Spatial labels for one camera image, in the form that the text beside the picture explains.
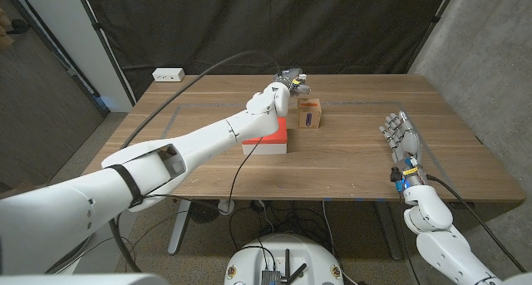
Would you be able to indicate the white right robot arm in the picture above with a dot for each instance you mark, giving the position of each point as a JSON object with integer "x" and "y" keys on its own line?
{"x": 440, "y": 247}

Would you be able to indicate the white robot base with electronics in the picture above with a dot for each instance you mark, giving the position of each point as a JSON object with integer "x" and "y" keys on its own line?
{"x": 249, "y": 264}

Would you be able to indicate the white round floor object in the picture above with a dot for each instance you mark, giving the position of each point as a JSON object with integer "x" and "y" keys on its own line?
{"x": 224, "y": 210}

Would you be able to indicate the wooden coin box with slot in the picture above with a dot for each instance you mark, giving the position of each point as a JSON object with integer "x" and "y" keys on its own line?
{"x": 309, "y": 116}

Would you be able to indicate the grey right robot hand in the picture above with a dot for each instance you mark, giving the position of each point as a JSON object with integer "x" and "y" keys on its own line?
{"x": 406, "y": 145}

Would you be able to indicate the white power outlet box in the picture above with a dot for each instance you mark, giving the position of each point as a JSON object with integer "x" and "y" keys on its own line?
{"x": 168, "y": 74}

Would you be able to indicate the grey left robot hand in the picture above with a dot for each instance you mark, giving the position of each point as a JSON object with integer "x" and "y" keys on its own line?
{"x": 295, "y": 80}

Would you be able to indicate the white table leg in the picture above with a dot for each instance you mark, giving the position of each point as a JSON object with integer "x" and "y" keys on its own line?
{"x": 179, "y": 227}

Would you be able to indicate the dark table leg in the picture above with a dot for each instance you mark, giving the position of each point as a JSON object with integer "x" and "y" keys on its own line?
{"x": 388, "y": 231}

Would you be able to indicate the black round fan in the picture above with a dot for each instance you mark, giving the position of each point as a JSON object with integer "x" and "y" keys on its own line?
{"x": 205, "y": 213}

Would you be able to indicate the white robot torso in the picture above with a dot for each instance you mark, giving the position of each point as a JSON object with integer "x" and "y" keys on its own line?
{"x": 83, "y": 279}

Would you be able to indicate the black backdrop curtain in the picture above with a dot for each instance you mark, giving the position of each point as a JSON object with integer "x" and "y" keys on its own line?
{"x": 353, "y": 27}

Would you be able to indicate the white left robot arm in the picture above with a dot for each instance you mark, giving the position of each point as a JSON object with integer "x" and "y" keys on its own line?
{"x": 199, "y": 139}

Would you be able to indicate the red and white package box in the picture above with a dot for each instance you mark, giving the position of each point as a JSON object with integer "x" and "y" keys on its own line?
{"x": 270, "y": 148}

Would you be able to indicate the black backdrop stand pole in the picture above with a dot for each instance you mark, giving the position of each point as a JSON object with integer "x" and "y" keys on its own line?
{"x": 99, "y": 29}
{"x": 434, "y": 21}

